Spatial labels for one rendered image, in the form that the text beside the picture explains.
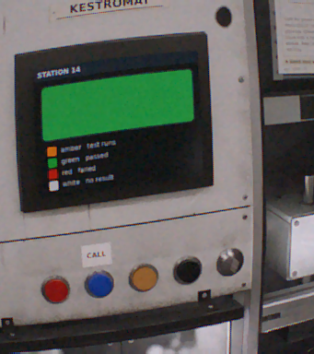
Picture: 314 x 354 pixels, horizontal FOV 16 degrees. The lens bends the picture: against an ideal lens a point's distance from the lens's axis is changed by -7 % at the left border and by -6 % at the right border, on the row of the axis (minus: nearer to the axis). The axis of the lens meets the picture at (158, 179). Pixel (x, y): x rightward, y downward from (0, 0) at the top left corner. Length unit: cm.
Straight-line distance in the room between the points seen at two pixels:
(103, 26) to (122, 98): 10
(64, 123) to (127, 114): 8
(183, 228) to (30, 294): 22
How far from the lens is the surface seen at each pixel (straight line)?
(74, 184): 136
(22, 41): 133
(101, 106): 135
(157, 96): 137
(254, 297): 154
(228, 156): 145
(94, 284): 142
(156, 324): 144
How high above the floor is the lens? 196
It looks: 17 degrees down
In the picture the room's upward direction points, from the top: 2 degrees counter-clockwise
